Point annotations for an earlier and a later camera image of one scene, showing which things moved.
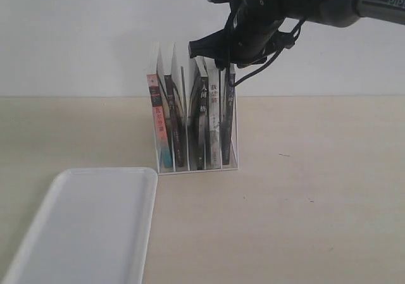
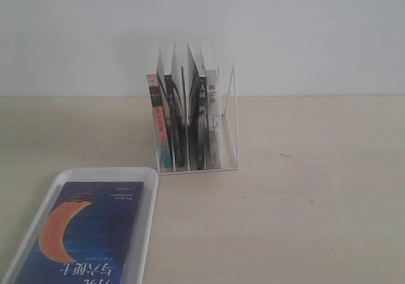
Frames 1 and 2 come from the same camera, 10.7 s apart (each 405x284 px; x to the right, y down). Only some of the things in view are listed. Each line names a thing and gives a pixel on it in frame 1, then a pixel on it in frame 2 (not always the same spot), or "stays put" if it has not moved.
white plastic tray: [92, 226] stays put
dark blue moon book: [228, 80] → [88, 236]
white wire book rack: [195, 123] stays put
